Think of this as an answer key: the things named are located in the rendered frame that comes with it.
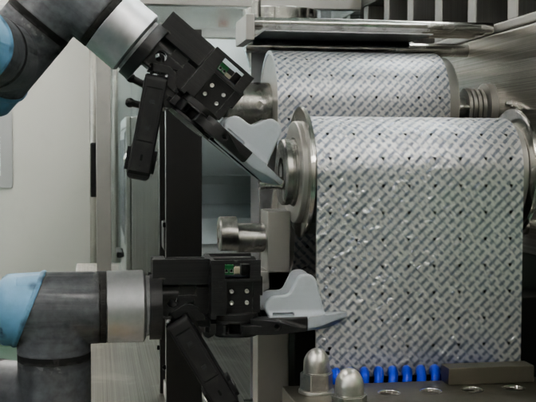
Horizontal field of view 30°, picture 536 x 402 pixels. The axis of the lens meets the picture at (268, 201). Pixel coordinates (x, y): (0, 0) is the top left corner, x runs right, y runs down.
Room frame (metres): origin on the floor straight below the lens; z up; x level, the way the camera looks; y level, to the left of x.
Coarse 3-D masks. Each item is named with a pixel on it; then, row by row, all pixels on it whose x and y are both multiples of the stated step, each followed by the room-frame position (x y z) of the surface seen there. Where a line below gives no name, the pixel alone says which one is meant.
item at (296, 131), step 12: (288, 132) 1.16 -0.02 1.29; (300, 132) 1.10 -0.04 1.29; (300, 144) 1.09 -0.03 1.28; (300, 156) 1.09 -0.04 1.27; (528, 156) 1.12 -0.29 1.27; (300, 168) 1.09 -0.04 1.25; (528, 168) 1.12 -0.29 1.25; (300, 180) 1.09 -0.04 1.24; (528, 180) 1.12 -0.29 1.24; (300, 192) 1.09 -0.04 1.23; (300, 204) 1.09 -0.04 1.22; (300, 216) 1.10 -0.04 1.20
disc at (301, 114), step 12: (300, 108) 1.12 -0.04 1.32; (300, 120) 1.12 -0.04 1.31; (312, 132) 1.07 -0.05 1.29; (312, 144) 1.07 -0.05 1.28; (312, 156) 1.06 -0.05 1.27; (312, 168) 1.06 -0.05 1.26; (312, 180) 1.06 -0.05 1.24; (312, 192) 1.06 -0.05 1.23; (312, 204) 1.07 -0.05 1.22; (312, 216) 1.08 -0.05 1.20; (300, 228) 1.12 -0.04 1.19
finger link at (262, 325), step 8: (256, 320) 1.02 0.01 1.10; (264, 320) 1.02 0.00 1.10; (272, 320) 1.03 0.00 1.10; (280, 320) 1.03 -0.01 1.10; (288, 320) 1.04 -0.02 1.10; (296, 320) 1.04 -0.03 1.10; (304, 320) 1.04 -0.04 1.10; (232, 328) 1.03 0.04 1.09; (240, 328) 1.03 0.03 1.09; (248, 328) 1.02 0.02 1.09; (256, 328) 1.02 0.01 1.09; (264, 328) 1.02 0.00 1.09; (272, 328) 1.02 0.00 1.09; (280, 328) 1.03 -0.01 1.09; (288, 328) 1.03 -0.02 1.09; (296, 328) 1.03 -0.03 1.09; (304, 328) 1.04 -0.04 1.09
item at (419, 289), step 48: (336, 240) 1.08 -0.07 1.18; (384, 240) 1.09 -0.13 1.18; (432, 240) 1.09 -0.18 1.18; (480, 240) 1.10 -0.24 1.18; (336, 288) 1.08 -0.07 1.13; (384, 288) 1.09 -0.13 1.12; (432, 288) 1.09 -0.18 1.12; (480, 288) 1.10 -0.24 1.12; (336, 336) 1.08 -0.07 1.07; (384, 336) 1.09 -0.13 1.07; (432, 336) 1.09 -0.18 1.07; (480, 336) 1.10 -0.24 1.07
